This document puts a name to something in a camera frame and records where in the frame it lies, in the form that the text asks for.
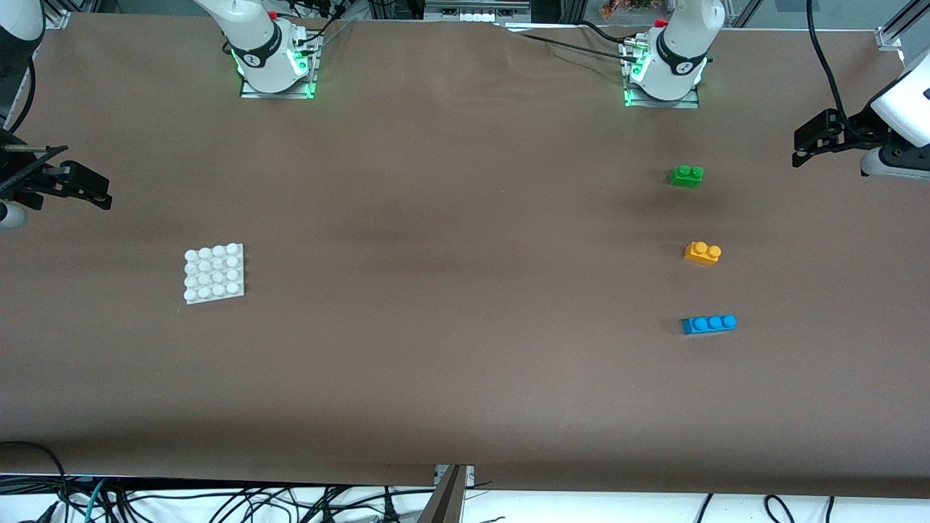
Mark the white studded base plate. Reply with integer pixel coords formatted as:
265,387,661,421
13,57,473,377
183,243,246,305

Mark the yellow two-stud block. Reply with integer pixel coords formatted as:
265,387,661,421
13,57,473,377
684,240,723,267

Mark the blue three-stud block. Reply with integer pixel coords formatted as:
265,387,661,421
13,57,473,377
682,314,738,336

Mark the brown table cover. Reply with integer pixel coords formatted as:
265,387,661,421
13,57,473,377
0,13,930,498

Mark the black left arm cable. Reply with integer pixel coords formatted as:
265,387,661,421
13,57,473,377
806,0,851,121

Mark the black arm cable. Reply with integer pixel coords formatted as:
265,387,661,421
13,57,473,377
0,58,37,135
806,0,851,121

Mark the aluminium frame profile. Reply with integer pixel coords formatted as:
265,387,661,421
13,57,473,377
876,0,930,52
40,0,73,30

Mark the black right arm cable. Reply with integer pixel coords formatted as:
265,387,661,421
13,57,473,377
0,58,37,135

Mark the short black base cable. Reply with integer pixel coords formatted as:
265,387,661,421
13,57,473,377
580,20,634,43

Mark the long black base cable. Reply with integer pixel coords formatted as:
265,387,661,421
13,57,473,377
517,32,634,59

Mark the black looped floor cable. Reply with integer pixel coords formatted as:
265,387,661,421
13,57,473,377
0,441,70,523

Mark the teal cable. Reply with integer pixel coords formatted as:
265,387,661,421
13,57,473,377
81,478,108,523

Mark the tangled black cable bundle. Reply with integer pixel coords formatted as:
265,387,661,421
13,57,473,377
102,483,437,523

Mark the black hanging cable loop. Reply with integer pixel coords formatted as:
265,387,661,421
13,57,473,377
763,494,798,523

